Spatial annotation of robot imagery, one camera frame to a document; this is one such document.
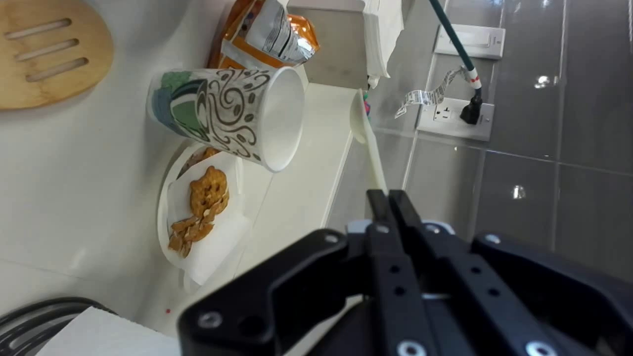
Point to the white napkin under pretzels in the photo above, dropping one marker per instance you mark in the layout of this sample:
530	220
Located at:
218	253

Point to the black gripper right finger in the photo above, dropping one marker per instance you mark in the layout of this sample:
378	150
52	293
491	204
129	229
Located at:
501	297

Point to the plate with cookies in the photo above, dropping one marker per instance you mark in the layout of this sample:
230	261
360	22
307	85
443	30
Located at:
208	194

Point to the white wall outlet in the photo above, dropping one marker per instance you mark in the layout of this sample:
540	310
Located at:
441	117

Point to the orange snack packet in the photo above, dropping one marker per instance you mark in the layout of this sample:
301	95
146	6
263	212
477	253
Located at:
283	36

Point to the white plastic spoon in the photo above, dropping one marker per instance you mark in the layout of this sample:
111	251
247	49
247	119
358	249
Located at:
358	121

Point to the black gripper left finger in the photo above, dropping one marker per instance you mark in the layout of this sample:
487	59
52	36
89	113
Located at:
368	289

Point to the wooden slotted spatula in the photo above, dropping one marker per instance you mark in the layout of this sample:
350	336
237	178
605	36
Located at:
20	91

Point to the white plate with pretzels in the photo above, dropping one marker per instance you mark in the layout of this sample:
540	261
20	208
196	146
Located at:
162	218

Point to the white light switch plate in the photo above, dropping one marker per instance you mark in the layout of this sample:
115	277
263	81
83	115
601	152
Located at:
487	42

